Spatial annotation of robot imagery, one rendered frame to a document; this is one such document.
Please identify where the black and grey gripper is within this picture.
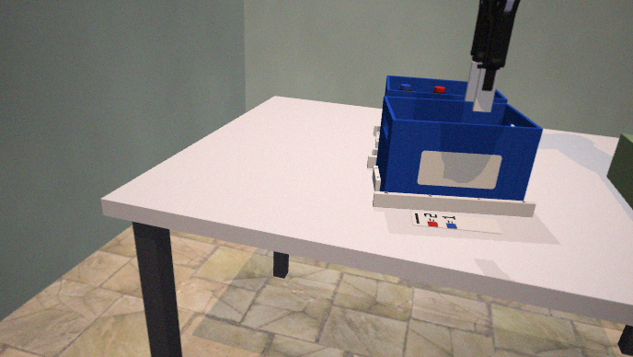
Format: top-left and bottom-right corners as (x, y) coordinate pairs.
(465, 0), (521, 112)

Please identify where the white paper pick list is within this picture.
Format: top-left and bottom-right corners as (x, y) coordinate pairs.
(410, 212), (502, 234)

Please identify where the blue crate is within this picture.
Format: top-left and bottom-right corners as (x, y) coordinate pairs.
(376, 96), (530, 201)
(385, 75), (467, 101)

